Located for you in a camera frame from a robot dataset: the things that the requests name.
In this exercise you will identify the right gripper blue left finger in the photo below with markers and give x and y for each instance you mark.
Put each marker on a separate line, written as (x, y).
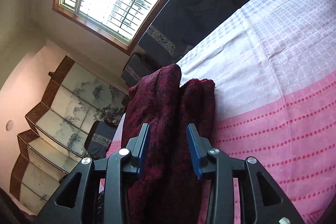
(75, 200)

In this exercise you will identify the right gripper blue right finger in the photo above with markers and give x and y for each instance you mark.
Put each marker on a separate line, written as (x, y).
(261, 198)

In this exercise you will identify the dark red floral sweater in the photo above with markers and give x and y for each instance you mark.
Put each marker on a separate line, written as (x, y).
(168, 190)

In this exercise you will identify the painted folding screen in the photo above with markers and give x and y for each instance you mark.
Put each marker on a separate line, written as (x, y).
(59, 124)

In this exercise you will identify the pink checked bed sheet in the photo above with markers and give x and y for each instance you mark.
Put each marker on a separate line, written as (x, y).
(273, 66)

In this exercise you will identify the dark square pillow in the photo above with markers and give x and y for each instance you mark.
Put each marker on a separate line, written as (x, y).
(211, 13)

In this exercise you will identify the round white wall fixture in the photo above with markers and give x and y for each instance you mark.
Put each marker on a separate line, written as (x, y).
(10, 125)

